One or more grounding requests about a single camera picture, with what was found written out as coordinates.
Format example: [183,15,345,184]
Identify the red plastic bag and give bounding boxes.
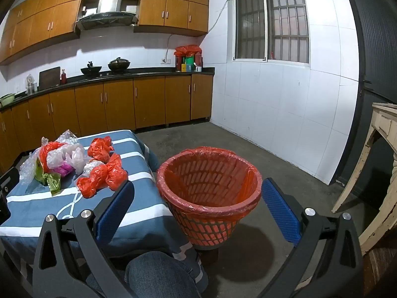
[105,153,129,191]
[87,137,114,162]
[39,142,67,173]
[76,164,109,198]

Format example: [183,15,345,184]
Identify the steel range hood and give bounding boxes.
[74,0,138,32]

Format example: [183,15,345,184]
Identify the orange base cabinets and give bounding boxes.
[0,74,214,168]

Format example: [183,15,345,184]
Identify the brown cutting board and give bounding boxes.
[39,66,61,90]

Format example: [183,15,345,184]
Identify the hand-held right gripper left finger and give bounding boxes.
[33,180,135,298]

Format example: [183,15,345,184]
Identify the person's leg in jeans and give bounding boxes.
[85,251,208,298]

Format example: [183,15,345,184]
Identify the pink plastic bag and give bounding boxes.
[53,161,75,177]

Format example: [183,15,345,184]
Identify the dark door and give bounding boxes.
[333,0,397,205]

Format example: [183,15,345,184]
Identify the blue striped tablecloth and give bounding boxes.
[0,130,208,292]

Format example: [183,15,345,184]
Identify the cream wooden table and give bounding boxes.
[332,102,397,255]

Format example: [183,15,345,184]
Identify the orange wall cabinets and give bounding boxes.
[0,0,210,66]

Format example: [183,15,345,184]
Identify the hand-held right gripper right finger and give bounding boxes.
[257,178,363,298]

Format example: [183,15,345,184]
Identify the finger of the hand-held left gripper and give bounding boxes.
[0,167,20,224]

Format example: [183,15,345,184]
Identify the white plastic bag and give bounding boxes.
[62,144,91,174]

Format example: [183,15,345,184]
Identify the translucent plastic bag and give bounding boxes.
[46,149,67,170]

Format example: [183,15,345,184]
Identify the glass jar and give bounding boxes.
[25,74,38,95]

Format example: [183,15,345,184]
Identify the dark pot with lid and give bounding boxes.
[108,57,131,71]

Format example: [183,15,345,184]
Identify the red lined plastic basket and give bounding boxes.
[157,146,263,250]

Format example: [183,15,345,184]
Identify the red bag on bottles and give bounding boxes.
[174,45,202,58]

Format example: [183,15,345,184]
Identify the black wok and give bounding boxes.
[81,62,103,75]

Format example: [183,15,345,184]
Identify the barred window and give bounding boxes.
[228,0,311,66]

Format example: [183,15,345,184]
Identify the crumpled clear plastic sheet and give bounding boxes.
[40,130,78,148]

